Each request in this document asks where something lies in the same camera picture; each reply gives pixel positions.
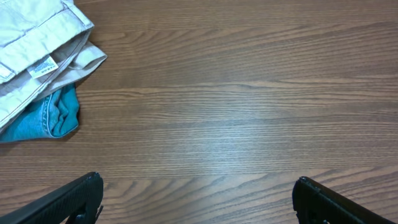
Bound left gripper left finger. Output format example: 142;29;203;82
1;172;104;224

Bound folded blue jeans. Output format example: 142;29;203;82
1;83;80;143

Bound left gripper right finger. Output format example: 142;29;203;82
292;176;395;224

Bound beige cotton shorts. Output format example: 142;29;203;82
1;0;107;129

